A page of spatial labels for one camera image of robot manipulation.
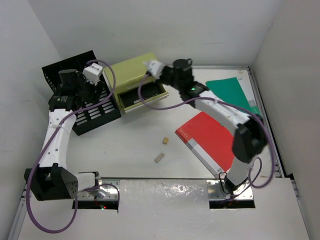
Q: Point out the black perforated file organizer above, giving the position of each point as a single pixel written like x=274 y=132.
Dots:
x=85 y=120

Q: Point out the tan eraser block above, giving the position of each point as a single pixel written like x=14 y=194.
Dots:
x=165 y=140

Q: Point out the green clip folder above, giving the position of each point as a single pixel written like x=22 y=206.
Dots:
x=235 y=91

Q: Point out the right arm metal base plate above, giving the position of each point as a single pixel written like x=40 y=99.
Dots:
x=215 y=192

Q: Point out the red file folder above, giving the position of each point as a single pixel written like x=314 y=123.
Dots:
x=210 y=142

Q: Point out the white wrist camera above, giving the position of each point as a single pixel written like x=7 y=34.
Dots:
x=154 y=68
x=92 y=73

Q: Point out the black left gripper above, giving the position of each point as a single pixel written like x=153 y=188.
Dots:
x=94 y=89

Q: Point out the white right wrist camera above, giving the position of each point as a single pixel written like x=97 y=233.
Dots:
x=154 y=68

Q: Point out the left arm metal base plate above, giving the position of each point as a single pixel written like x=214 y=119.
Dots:
x=108 y=190

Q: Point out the beige eraser stick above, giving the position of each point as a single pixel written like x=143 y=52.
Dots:
x=159 y=157

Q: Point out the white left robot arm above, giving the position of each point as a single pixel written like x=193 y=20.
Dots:
x=51 y=179

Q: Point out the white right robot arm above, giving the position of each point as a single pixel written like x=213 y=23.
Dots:
x=248 y=131

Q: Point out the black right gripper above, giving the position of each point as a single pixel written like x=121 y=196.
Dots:
x=165 y=69

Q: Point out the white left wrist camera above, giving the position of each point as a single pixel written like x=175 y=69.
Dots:
x=92 y=73

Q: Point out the olive green drawer cabinet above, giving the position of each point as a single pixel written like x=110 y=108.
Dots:
x=127 y=76

